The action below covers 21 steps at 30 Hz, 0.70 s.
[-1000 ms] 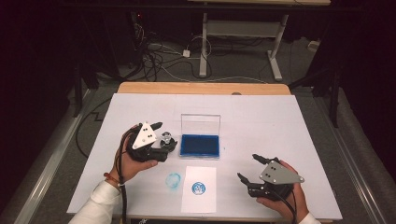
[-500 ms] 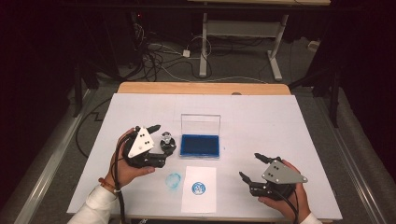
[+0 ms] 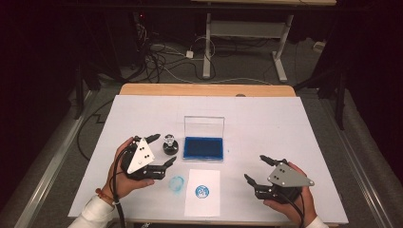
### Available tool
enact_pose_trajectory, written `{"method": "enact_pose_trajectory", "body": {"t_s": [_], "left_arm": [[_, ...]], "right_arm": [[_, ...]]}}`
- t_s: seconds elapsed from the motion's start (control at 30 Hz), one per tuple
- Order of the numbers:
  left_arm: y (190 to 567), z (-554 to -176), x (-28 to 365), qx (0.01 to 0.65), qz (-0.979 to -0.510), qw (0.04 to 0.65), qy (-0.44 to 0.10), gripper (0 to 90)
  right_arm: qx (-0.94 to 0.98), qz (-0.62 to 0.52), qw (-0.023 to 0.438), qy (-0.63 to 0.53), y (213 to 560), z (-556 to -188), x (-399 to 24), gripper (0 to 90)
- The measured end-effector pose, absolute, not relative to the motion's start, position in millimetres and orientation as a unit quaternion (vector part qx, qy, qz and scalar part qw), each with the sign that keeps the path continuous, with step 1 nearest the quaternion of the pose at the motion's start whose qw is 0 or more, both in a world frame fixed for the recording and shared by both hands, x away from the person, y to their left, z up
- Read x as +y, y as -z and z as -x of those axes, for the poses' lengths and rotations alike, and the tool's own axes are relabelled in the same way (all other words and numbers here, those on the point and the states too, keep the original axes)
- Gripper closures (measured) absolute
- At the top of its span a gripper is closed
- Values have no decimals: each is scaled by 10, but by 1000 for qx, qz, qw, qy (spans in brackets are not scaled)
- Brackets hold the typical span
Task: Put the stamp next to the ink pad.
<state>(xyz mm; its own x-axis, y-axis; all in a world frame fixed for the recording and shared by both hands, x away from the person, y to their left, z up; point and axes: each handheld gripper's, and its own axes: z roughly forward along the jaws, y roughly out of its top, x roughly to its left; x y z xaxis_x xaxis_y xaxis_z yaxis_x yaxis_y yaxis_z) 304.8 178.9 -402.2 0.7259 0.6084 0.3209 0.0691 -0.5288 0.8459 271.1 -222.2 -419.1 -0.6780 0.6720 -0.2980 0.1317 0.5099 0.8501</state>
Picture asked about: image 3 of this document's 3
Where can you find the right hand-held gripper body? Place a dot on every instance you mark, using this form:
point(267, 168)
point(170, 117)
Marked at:
point(286, 175)

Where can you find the wooden table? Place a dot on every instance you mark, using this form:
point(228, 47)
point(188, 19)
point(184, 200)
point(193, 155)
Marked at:
point(190, 89)

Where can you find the person's left hand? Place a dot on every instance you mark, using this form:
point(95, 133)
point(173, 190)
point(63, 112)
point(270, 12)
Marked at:
point(130, 185)

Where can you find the small white paper sheet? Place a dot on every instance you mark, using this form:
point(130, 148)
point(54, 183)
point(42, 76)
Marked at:
point(202, 205)

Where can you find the aluminium frame rail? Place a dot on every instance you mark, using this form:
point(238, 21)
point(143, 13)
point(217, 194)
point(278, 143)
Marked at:
point(42, 177)
point(362, 177)

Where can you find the black metal stand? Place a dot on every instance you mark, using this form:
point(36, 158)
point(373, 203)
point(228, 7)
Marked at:
point(79, 101)
point(340, 104)

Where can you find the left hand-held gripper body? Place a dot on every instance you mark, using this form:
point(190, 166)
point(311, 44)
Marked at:
point(141, 158)

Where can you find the blue ink pad clear case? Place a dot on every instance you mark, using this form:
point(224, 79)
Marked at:
point(202, 148)

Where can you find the person's right hand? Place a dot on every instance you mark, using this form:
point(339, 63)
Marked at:
point(309, 205)

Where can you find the small white floor box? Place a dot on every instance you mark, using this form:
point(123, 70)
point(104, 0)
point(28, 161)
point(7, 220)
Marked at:
point(319, 47)

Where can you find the white power adapter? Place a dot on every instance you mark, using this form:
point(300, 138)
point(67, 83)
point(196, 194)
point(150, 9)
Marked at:
point(189, 54)

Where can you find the white-framed desk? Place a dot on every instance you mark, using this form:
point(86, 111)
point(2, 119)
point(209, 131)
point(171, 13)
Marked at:
point(247, 29)

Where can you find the large white paper table cover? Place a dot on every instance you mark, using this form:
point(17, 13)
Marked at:
point(259, 126)

